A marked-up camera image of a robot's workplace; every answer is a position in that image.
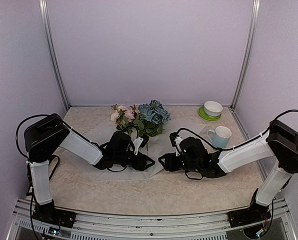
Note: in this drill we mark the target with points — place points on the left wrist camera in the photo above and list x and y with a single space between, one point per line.
140 142

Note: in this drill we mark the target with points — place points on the light blue ceramic mug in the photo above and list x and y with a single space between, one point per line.
219 136

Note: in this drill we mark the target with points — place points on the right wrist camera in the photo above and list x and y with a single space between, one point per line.
175 140

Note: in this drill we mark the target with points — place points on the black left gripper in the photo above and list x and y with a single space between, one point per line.
139 164

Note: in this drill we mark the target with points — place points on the white ceramic bowl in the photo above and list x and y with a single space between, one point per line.
213 108

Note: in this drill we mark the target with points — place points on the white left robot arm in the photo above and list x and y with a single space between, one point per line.
51 132

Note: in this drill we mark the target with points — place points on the blue fake hydrangea stem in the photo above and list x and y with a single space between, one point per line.
153 116

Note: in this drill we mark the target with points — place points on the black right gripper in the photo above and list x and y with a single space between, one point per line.
166 166

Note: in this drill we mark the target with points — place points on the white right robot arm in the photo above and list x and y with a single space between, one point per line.
278 141

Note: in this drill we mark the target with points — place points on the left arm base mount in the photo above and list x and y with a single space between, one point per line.
50 214

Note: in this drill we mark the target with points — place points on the green round saucer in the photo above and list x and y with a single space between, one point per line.
202 114

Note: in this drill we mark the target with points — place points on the white wrapping paper sheet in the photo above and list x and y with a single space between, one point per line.
181 117

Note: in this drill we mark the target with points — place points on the pink fake rose stem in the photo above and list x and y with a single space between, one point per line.
138 121
123 117

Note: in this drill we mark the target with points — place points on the left aluminium corner post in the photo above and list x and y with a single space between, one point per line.
43 6

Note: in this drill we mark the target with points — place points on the right aluminium corner post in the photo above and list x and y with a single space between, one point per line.
247 53

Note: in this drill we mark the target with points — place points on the aluminium corner post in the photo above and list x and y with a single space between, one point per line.
247 53
43 6

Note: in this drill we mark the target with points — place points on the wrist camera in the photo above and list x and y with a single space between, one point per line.
140 142
175 140

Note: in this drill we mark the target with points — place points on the aluminium front rail frame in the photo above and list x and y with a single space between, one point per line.
92 225

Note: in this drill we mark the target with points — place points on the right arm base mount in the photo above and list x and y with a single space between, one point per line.
252 214

